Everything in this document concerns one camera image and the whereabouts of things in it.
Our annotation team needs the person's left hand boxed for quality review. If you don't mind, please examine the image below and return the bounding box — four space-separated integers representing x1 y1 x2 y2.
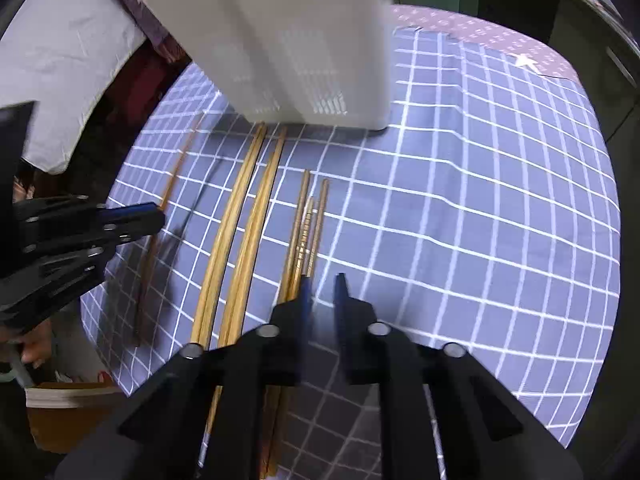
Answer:
19 320 53 368

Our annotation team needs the dark red cloth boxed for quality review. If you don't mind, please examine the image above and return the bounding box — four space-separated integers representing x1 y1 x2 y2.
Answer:
107 40 176 126

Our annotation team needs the white quilted blanket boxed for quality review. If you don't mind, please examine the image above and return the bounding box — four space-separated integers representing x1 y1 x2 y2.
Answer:
0 0 151 176

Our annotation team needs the white plastic utensil holder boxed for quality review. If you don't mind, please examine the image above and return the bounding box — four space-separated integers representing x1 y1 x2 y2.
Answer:
140 0 393 132

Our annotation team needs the purple patterned cloth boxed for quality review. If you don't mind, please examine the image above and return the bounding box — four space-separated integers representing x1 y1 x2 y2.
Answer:
390 4 581 81

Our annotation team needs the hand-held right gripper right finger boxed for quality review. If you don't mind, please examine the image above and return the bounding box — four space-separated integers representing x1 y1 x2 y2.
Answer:
334 273 586 480

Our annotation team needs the blue checked tablecloth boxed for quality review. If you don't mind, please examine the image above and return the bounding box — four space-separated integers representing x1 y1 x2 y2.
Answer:
80 25 621 480

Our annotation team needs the long light bamboo chopstick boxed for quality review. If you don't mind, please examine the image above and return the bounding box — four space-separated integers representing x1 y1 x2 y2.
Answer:
197 124 269 348
206 127 285 436
225 128 289 348
191 123 265 348

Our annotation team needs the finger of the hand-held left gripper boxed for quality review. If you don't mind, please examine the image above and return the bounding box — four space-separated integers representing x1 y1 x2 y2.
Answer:
12 195 160 227
0 210 167 333

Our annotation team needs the dark green kitchen cabinet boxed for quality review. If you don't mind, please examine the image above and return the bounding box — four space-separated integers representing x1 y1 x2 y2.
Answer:
477 0 640 146

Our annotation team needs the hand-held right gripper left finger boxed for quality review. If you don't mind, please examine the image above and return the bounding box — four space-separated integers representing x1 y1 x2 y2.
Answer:
52 276 313 480

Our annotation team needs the short brown chopstick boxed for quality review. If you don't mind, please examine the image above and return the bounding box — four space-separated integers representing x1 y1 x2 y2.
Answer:
262 170 311 480
306 179 330 283
265 197 316 480

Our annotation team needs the brown cardboard box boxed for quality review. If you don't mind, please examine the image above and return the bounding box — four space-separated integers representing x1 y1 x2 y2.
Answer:
25 382 132 453

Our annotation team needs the dark brown chopstick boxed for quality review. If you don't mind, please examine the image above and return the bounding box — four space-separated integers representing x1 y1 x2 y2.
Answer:
131 115 206 347

